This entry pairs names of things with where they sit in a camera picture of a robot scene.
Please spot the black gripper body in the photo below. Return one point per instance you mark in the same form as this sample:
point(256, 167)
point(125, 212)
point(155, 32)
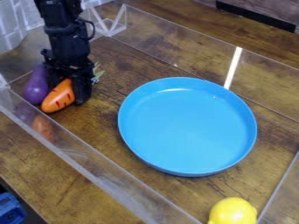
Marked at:
point(72, 60)

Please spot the blue object at corner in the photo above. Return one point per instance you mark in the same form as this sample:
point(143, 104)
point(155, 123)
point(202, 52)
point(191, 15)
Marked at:
point(12, 213)

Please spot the clear acrylic enclosure wall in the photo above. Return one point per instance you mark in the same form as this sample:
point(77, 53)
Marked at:
point(65, 160)

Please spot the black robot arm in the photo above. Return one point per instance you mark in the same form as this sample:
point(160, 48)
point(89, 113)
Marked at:
point(64, 26)

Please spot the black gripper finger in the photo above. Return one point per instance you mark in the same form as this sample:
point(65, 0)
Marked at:
point(56, 76)
point(81, 86)

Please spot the yellow toy object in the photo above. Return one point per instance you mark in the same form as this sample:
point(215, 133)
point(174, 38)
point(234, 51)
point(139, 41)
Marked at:
point(232, 211)

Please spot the purple toy eggplant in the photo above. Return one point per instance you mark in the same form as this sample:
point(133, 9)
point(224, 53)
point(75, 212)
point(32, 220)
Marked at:
point(36, 89)

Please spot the orange toy carrot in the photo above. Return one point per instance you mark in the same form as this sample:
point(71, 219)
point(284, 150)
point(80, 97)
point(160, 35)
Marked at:
point(59, 98)

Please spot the blue round plate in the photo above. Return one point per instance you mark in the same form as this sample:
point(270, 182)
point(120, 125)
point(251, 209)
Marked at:
point(187, 126)

